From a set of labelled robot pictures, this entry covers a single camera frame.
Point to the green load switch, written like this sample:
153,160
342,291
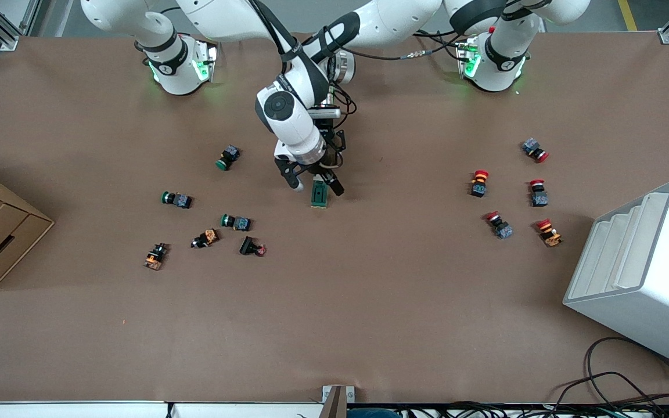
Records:
319,198

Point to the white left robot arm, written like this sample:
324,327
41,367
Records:
497,64

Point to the green mushroom push button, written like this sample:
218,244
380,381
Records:
180,201
229,155
240,223

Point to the red yellow-ringed stop button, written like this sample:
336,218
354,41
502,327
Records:
478,187

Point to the red emergency stop button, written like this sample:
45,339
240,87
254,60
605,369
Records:
539,198
532,146
503,230

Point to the red stop button orange block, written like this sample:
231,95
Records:
550,237

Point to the blue object below table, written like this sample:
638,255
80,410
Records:
369,414

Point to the white stepped storage rack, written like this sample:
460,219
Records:
648,302

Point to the black selector switch orange block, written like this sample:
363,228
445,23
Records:
209,236
154,258

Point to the grey metal table bracket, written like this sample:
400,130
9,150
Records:
330,395

